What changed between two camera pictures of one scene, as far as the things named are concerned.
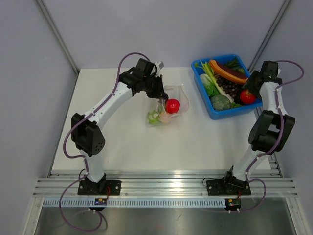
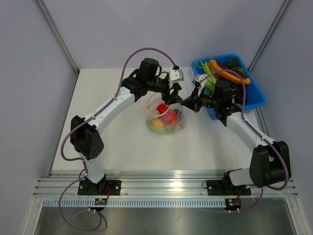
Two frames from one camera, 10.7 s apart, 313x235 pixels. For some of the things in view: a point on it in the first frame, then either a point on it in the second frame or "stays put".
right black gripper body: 251,82 -> 204,99
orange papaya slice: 230,77 stays put
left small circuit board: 99,201 stays put
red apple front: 247,98 -> 162,107
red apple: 172,105 -> 170,118
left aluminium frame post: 58,35 stays put
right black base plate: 224,187 stays put
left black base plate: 87,187 stays put
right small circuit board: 233,204 stays put
